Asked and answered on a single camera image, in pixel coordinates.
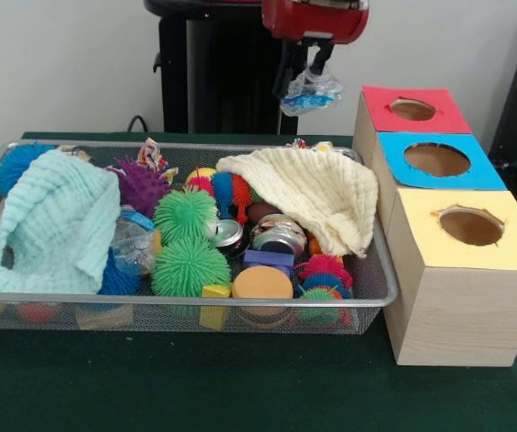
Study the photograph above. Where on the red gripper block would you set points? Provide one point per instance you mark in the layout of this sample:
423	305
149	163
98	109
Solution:
312	22

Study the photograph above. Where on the clear crinkly plastic packet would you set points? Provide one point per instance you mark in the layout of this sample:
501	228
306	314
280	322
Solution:
310	94

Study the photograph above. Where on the cream waffle cloth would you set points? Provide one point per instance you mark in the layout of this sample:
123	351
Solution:
312	189

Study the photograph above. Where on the shiny crinkly plastic packet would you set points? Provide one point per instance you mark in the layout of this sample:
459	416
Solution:
278	231

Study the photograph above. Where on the wooden box with three holes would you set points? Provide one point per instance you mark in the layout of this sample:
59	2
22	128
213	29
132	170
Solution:
465	324

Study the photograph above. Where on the shallow mesh bin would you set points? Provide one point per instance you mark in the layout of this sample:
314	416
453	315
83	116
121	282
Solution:
105	315

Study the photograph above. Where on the green spiky ball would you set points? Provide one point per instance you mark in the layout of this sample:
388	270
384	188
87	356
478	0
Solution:
188	270
182	216

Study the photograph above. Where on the purple wooden block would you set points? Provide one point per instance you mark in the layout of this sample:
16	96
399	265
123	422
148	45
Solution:
267	259

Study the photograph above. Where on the purple spiky ball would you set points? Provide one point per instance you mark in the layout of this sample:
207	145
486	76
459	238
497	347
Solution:
143	186

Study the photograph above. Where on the multicolour spiky caterpillar toy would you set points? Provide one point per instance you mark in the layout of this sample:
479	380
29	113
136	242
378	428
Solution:
323	270

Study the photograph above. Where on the mint green cloth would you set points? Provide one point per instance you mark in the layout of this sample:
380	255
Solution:
51	216

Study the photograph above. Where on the blue spiky ball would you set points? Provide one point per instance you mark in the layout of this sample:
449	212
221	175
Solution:
11	166

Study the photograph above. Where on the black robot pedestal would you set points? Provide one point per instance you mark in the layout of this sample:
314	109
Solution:
222	67

